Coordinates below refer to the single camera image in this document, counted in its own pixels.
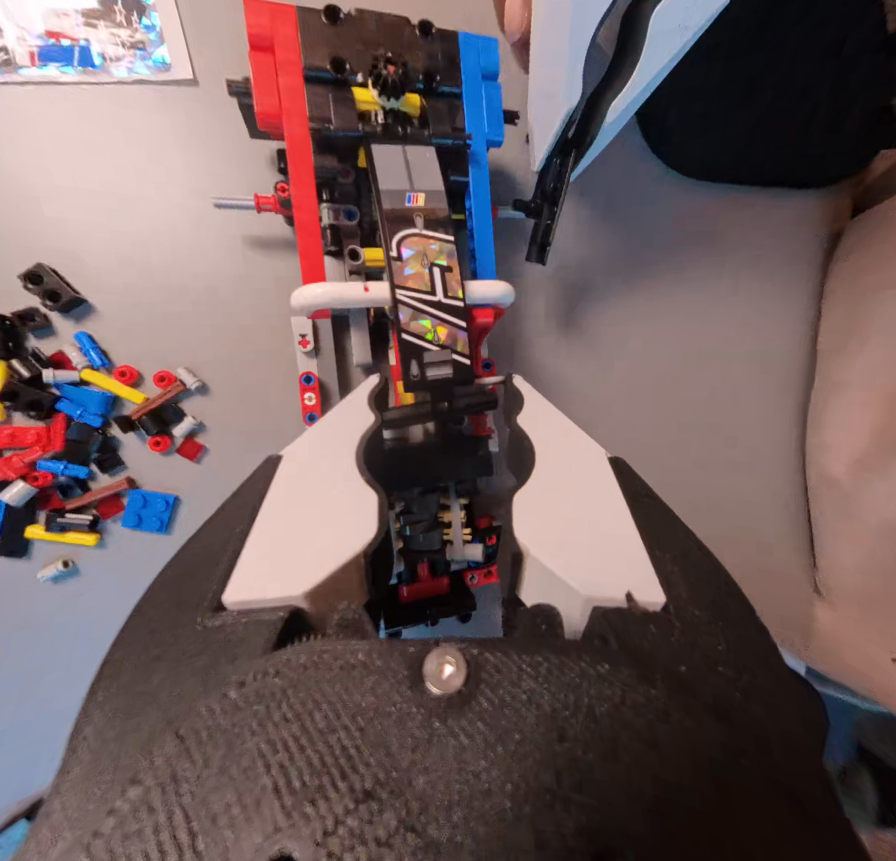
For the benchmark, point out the person's right hand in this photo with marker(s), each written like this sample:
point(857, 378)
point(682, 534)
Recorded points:
point(514, 7)

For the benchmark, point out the holographic sticker sheet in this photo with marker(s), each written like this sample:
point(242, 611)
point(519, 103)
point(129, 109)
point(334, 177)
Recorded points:
point(84, 28)

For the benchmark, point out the pile of colourful lego pieces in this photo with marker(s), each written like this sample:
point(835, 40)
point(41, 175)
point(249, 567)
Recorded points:
point(77, 399)

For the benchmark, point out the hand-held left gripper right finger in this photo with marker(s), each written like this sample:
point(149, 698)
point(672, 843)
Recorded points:
point(588, 525)

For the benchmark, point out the long black lego piece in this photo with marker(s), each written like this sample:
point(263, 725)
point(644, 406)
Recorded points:
point(542, 231)

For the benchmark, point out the black wrist rest pad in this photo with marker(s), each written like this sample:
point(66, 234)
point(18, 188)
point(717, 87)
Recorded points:
point(784, 91)

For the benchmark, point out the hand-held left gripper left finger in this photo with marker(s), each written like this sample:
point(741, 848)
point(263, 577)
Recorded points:
point(301, 525)

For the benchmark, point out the lego car chassis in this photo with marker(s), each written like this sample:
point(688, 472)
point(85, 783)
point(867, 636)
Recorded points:
point(413, 49)

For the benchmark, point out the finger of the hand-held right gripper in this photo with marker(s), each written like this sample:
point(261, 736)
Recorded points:
point(560, 49)
point(679, 14)

